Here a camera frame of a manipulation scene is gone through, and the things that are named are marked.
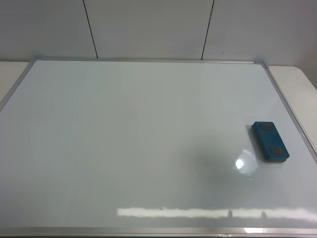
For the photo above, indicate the blue board eraser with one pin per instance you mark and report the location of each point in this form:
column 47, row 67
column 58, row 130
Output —
column 270, row 142

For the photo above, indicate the white aluminium-framed whiteboard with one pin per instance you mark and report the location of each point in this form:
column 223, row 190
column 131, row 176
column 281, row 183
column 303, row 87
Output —
column 151, row 148

